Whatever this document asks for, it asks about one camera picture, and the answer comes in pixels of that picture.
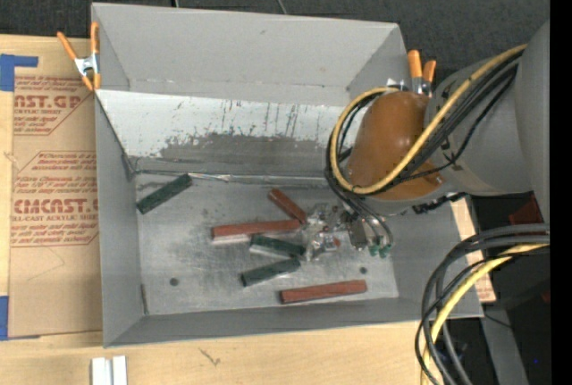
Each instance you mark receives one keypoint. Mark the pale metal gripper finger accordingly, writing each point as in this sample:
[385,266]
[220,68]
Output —
[324,245]
[325,215]

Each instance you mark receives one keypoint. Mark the short red-brown flat block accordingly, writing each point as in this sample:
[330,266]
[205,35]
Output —
[288,206]

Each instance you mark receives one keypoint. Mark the dark green flat block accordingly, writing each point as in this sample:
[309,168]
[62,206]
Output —
[270,271]
[164,194]
[277,245]

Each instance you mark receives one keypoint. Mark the grey metal bin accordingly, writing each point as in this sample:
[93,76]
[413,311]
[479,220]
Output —
[250,61]

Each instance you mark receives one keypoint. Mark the brown cardboard board, red print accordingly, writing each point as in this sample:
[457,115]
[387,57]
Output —
[49,178]

